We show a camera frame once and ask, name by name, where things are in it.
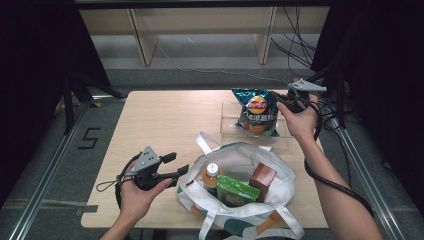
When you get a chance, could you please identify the hand-held gripper black cable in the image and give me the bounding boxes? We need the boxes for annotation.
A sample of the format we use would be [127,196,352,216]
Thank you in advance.
[114,153,143,209]
[303,99,375,218]

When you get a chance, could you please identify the clear plastic tray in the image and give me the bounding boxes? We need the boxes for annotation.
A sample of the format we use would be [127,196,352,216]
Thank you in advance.
[219,101,295,148]

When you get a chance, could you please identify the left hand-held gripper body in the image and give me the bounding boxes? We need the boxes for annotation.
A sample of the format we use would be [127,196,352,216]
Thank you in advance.
[129,145,165,192]

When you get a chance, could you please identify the white patterned tote bag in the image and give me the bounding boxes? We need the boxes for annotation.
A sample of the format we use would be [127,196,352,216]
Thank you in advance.
[176,131,306,240]

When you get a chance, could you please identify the light wooden bench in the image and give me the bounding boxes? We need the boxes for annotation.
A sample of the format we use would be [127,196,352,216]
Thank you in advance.
[79,6,331,67]

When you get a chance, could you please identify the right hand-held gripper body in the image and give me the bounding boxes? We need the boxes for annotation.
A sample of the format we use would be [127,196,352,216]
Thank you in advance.
[284,78,328,114]

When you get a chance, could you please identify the left hand-held gripper black cable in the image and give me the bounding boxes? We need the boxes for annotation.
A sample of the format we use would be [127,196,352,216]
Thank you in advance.
[114,153,143,209]

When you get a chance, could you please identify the person's right hand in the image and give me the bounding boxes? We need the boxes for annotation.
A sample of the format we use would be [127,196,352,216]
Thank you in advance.
[275,94,321,143]

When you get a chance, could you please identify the person's left hand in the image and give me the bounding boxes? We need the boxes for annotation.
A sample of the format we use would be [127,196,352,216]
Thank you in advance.
[119,178,174,220]

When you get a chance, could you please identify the right hand-held gripper black cable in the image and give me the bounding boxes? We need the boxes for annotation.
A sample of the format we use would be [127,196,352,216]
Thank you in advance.
[303,99,375,218]

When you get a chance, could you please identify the metal floor rail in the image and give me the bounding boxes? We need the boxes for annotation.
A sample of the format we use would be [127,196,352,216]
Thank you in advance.
[333,124,409,240]
[8,99,98,240]

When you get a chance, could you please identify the black tripod stand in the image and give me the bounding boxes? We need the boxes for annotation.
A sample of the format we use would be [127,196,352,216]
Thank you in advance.
[306,63,348,129]
[61,71,127,134]

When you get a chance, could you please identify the grey floor tape strip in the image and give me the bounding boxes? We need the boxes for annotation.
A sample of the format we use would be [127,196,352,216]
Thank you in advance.
[75,204,100,215]

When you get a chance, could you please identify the dark curtain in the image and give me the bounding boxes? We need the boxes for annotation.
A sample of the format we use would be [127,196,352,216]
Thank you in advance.
[311,0,424,218]
[0,0,112,208]

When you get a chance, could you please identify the brown carton box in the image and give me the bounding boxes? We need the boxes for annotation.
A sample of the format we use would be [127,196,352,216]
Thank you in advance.
[248,162,278,203]

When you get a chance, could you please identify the blue chip bag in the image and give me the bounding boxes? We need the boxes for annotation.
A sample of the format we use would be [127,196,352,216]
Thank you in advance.
[231,87,280,138]

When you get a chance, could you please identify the orange drink bottle white cap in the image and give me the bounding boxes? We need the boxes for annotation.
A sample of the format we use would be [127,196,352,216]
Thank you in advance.
[201,162,224,198]

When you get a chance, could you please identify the green snack packet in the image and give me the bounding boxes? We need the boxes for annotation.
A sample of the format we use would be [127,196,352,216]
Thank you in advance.
[215,173,262,208]

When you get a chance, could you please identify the black floor cables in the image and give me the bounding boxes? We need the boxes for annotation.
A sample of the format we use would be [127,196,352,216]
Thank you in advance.
[270,6,318,78]

